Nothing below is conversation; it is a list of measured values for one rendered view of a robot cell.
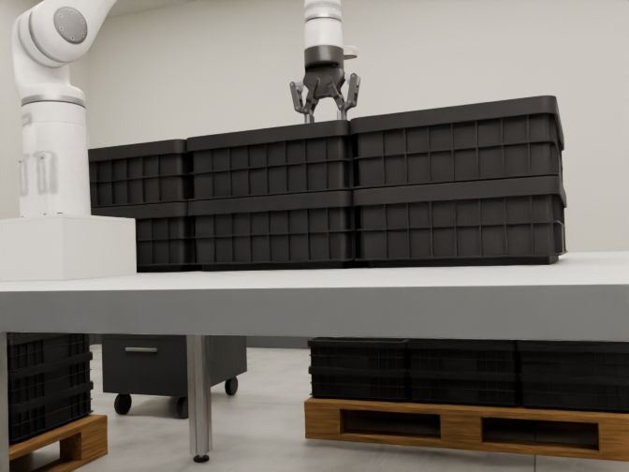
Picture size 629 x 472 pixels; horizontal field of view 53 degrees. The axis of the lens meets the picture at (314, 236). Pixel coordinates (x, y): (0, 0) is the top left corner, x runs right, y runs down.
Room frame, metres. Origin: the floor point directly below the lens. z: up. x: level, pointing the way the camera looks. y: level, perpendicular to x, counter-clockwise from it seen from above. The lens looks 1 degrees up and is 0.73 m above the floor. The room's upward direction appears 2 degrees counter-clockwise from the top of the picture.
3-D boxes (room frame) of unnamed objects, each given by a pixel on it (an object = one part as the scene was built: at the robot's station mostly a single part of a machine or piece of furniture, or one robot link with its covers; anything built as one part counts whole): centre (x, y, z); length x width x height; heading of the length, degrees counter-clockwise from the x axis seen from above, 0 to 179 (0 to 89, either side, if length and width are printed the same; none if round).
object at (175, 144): (1.32, 0.28, 0.92); 0.40 x 0.30 x 0.02; 157
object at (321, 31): (1.20, -0.04, 1.14); 0.11 x 0.09 x 0.06; 157
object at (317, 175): (1.20, 0.01, 0.87); 0.40 x 0.30 x 0.11; 157
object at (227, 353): (3.12, 0.69, 0.45); 0.62 x 0.45 x 0.90; 161
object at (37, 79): (0.97, 0.40, 1.03); 0.09 x 0.09 x 0.17; 52
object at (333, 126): (1.20, 0.01, 0.92); 0.40 x 0.30 x 0.02; 157
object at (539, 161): (1.09, -0.27, 0.87); 0.40 x 0.30 x 0.11; 157
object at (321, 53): (1.19, -0.03, 1.07); 0.08 x 0.08 x 0.09
